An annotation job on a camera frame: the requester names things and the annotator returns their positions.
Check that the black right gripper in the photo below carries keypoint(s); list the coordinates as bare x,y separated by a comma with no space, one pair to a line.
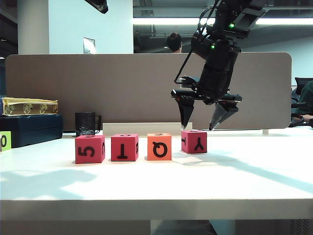
215,83

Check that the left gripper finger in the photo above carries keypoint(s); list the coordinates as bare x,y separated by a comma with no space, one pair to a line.
99,5

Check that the pink foam block letter Y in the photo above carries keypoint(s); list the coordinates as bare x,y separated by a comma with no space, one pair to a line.
195,144

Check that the orange foam block letter Q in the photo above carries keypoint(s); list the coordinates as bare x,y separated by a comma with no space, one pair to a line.
159,149

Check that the pink foam block letter T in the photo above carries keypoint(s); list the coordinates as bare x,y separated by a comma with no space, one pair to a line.
122,149

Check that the pink foam block digit 5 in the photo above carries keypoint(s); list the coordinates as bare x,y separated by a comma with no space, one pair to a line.
85,151

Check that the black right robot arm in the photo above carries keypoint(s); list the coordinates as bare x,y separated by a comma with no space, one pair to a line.
225,51

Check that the white ceiling light strip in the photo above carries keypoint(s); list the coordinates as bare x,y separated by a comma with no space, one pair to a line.
159,21

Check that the dark-haired background person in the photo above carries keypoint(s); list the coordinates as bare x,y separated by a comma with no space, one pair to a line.
174,42

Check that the brown desk divider panel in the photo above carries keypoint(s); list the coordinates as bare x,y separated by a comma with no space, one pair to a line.
110,93

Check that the person in dark green top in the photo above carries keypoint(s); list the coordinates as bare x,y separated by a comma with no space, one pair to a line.
307,96

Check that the black mug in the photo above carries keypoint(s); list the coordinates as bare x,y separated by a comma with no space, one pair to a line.
84,123

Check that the yellow patterned box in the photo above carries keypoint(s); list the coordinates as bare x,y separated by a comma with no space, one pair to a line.
29,107

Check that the dark blue case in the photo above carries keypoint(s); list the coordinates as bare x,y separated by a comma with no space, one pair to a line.
31,129

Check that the green foam block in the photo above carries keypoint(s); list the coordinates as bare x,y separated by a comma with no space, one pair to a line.
6,142

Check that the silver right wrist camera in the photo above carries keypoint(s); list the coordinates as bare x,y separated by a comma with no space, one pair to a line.
185,80

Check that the framed wall sign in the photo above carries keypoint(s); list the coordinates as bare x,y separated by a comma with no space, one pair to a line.
88,46

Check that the white divider foot bracket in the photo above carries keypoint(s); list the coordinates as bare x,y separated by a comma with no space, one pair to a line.
265,132

